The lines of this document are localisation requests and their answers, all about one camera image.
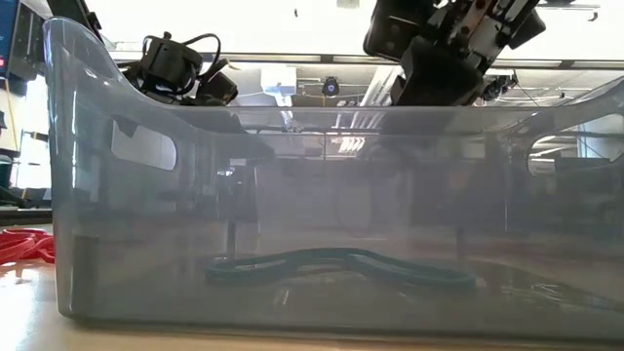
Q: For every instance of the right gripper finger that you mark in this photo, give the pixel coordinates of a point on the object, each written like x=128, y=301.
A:
x=439, y=78
x=390, y=29

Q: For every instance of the white hanging box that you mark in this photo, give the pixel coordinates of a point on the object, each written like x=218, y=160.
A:
x=279, y=80

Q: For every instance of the grey translucent plastic basket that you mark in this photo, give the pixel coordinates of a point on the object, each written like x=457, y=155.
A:
x=341, y=219

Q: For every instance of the black hanging camera rig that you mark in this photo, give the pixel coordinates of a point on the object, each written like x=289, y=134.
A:
x=497, y=88

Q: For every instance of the black round hanging camera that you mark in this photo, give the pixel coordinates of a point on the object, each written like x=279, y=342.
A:
x=330, y=87

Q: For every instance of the black aluminium frame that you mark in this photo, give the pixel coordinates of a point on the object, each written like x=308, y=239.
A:
x=24, y=217

